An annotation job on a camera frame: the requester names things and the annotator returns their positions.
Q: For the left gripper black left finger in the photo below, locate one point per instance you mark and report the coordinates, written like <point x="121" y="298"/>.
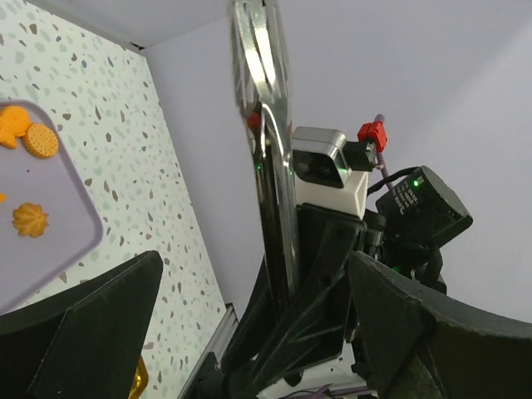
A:
<point x="84" y="342"/>

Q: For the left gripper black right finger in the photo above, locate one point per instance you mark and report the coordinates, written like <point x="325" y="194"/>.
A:
<point x="423" y="344"/>

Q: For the orange fish cookie top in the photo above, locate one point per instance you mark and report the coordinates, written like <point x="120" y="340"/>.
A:
<point x="15" y="121"/>

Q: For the aluminium front rail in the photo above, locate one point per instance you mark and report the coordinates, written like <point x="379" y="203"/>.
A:
<point x="206" y="370"/>

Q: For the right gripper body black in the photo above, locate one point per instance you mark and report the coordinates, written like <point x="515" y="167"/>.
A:
<point x="324" y="316"/>

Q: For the round orange cookie right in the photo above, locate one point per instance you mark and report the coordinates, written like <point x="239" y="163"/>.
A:
<point x="41" y="141"/>

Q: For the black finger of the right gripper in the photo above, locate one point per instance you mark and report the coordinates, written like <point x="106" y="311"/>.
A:
<point x="262" y="374"/>
<point x="258" y="328"/>

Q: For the gold tin lid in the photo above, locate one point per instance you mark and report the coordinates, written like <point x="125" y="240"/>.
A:
<point x="140" y="382"/>

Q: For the lavender plastic tray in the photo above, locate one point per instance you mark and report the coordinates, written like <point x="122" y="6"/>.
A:
<point x="74" y="227"/>

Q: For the swirl cookie tray right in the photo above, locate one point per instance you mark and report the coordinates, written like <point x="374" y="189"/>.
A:
<point x="30" y="220"/>

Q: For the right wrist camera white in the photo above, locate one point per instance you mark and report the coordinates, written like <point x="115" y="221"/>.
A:
<point x="333" y="172"/>

